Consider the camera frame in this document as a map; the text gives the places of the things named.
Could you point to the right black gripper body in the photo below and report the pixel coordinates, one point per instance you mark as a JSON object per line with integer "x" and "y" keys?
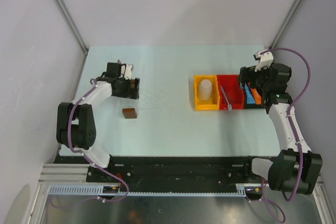
{"x": 258, "y": 80}

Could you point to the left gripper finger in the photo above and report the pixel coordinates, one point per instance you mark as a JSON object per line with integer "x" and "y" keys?
{"x": 126, "y": 96}
{"x": 135, "y": 85}

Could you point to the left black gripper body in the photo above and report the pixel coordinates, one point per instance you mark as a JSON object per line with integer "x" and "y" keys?
{"x": 125, "y": 85}

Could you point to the clear plastic tray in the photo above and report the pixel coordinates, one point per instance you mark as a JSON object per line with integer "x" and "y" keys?
{"x": 148, "y": 100}

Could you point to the brown wooden block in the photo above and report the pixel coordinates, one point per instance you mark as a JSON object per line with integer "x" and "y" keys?
{"x": 129, "y": 113}

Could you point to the white paper cup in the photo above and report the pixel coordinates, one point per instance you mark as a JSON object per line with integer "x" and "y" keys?
{"x": 205, "y": 90}

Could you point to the brown block with hole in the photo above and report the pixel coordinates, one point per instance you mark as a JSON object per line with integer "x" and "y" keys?
{"x": 132, "y": 84}

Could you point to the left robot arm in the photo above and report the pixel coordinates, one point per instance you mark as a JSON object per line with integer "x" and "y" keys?
{"x": 76, "y": 128}

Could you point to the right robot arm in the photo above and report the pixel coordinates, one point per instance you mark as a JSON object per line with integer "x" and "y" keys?
{"x": 296, "y": 168}

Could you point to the blue toothpaste tube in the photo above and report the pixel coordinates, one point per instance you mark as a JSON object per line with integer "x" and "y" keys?
{"x": 249, "y": 97}

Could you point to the grey toothbrush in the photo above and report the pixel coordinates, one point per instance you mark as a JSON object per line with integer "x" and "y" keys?
{"x": 228, "y": 104}

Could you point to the black plastic bin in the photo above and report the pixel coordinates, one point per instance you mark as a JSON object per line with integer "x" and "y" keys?
{"x": 245, "y": 105}

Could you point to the red plastic bin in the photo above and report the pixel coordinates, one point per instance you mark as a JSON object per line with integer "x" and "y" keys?
{"x": 235, "y": 95}

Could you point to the yellow plastic bin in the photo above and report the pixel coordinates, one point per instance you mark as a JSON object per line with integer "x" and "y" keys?
{"x": 213, "y": 102}

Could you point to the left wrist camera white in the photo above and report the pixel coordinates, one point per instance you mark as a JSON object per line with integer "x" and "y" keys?
{"x": 126, "y": 71}

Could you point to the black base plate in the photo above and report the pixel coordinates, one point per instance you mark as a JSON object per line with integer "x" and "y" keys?
{"x": 177, "y": 174}

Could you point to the right aluminium frame post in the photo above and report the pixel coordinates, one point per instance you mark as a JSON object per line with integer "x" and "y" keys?
{"x": 289, "y": 17}

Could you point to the aluminium frame post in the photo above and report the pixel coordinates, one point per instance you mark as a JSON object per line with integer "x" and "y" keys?
{"x": 71, "y": 25}
{"x": 289, "y": 17}

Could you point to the left aluminium frame post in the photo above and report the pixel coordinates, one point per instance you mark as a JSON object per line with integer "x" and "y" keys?
{"x": 71, "y": 25}

